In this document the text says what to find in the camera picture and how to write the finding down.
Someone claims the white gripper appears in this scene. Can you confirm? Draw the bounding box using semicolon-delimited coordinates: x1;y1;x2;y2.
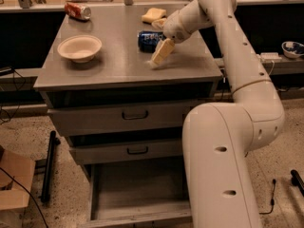
151;10;191;67

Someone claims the blue pepsi can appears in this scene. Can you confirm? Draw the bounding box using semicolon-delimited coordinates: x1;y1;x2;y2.
138;30;165;53

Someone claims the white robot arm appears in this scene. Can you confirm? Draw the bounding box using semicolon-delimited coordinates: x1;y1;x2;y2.
151;0;285;228

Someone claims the grey top drawer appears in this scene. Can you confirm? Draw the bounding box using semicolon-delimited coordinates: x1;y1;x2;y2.
48;100;202;137

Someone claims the grey drawer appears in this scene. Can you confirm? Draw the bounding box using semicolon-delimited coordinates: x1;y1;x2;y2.
77;157;192;228
69;139;182;165
48;100;202;137

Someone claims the red soda can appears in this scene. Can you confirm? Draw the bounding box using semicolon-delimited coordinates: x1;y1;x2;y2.
65;2;91;21

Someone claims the grey drawer cabinet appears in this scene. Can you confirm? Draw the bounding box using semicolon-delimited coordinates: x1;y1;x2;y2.
33;3;224;176

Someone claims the grey middle drawer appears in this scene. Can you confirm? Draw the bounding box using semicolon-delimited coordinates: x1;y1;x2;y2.
69;139;182;165

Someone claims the grey bottom drawer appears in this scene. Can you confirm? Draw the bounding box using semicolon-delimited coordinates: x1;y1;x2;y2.
77;157;192;228

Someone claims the yellow sponge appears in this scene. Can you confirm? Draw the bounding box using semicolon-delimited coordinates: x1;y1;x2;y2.
142;8;166;24

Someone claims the white paper bowl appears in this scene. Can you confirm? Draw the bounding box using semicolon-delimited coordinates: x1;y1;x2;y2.
57;35;102;63

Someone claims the white power strip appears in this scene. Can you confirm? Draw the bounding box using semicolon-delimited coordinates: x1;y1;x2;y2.
259;52;282;62

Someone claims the blue white bowl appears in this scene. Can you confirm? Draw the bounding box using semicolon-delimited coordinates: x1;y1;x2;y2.
281;41;304;59

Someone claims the black bar on floor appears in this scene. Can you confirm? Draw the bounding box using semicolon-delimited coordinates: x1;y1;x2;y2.
40;131;61;203

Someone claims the black bar right edge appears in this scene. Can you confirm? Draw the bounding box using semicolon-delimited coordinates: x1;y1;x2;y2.
291;169;304;196

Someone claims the cardboard box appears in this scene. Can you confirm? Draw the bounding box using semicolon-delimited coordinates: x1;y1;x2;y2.
0;147;35;228

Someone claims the black cable on floor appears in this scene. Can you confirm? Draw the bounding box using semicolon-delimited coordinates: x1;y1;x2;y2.
259;178;277;216

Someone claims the black cable left floor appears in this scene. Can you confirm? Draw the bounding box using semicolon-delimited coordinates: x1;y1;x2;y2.
0;166;50;228

